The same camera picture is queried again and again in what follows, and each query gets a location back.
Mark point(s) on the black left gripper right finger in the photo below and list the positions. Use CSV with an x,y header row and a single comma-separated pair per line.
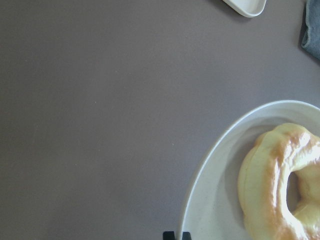
x,y
186,235

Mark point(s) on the grey folded cloth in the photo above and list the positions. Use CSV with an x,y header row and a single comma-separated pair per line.
x,y
311,38

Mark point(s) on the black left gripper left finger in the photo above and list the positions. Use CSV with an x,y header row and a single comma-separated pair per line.
x,y
168,235

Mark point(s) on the white round plate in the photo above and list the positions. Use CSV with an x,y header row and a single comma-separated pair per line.
x,y
211,210

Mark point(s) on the cream rabbit print tray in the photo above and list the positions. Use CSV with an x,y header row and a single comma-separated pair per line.
x,y
247,8

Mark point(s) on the glazed yellow donut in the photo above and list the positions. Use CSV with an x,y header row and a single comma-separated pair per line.
x,y
279,185

